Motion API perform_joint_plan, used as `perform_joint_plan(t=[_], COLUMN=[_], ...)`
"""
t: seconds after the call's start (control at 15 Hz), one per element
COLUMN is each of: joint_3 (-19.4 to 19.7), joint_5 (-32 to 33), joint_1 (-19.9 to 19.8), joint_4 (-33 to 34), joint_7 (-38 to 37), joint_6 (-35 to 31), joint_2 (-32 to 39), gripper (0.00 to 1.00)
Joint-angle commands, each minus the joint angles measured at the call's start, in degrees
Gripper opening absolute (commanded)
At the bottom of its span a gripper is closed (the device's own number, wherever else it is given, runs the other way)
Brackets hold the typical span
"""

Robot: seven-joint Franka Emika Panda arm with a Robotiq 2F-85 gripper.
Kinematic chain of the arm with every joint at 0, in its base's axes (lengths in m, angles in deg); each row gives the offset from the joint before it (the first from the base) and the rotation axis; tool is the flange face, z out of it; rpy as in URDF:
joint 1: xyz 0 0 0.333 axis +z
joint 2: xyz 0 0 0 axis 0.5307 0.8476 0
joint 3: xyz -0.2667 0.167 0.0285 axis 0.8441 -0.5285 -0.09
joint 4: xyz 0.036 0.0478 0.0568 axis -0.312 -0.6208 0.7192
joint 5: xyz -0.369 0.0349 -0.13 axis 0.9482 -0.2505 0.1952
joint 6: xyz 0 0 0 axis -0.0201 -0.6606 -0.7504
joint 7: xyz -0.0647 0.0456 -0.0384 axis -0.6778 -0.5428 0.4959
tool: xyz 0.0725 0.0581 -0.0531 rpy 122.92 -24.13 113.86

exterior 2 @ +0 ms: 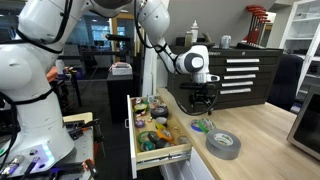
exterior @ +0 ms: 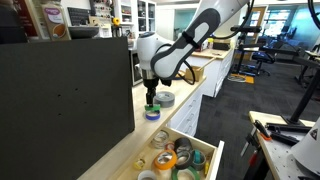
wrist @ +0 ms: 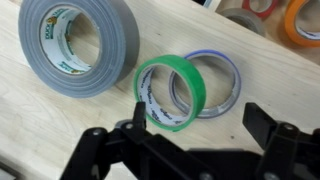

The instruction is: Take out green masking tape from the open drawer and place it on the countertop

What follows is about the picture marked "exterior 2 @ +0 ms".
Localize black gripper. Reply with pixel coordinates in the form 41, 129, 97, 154
189, 87, 211, 108

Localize green masking tape roll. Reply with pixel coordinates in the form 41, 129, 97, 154
197, 117, 217, 134

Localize blue masking tape roll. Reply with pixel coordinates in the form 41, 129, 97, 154
190, 118, 203, 133

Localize white tape roll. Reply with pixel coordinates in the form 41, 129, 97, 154
155, 116, 168, 126

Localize clear tape roll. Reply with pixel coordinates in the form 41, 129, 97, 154
176, 134, 191, 145

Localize orange tape roll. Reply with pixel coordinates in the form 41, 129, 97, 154
156, 128, 175, 143

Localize small black tape roll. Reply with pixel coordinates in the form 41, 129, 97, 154
155, 138, 169, 149

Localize dark gray tape roll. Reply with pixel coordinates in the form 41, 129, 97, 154
147, 130, 161, 144

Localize purple tape roll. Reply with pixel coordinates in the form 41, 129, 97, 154
134, 118, 146, 129

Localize white drawer cabinet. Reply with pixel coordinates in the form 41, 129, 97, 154
159, 148, 218, 180

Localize wooden drawer with white front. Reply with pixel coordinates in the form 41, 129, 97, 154
124, 94, 194, 179

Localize teal tape roll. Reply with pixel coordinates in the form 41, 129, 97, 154
140, 140, 156, 153

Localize black metal tool chest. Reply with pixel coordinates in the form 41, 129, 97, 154
167, 44, 284, 114

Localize black tool on chest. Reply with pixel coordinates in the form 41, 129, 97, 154
193, 32, 216, 50

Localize black container on chest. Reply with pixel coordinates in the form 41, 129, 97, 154
175, 36, 186, 47

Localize gray bottle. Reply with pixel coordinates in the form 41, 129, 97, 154
184, 30, 194, 48

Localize silver metal can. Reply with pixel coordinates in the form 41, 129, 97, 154
219, 35, 232, 50

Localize white squeeze bottle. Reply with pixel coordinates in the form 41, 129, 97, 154
190, 19, 200, 44

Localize pink and white box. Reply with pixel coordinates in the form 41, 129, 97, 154
109, 62, 134, 76

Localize black office chair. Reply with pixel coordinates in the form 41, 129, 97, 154
266, 54, 305, 112

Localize white glass door cabinet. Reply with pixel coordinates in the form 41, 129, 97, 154
279, 0, 320, 101

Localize black clamp tool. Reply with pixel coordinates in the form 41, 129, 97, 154
64, 118, 101, 141

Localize orange object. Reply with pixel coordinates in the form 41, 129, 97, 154
46, 65, 60, 83

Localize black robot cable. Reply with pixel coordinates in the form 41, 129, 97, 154
133, 0, 220, 117

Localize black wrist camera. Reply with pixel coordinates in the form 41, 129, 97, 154
179, 82, 218, 90

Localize silver chest drawer handle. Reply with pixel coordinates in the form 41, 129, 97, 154
226, 66, 260, 73
226, 58, 260, 64
223, 74, 257, 81
219, 88, 252, 96
221, 81, 254, 88

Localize gray duct tape roll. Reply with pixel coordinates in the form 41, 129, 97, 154
205, 129, 242, 161

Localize black pedestal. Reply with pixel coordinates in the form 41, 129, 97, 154
106, 73, 141, 124

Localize red T-handle hex keys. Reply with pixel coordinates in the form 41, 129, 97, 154
242, 4, 272, 46

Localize black background camera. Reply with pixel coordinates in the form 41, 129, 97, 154
105, 33, 132, 43

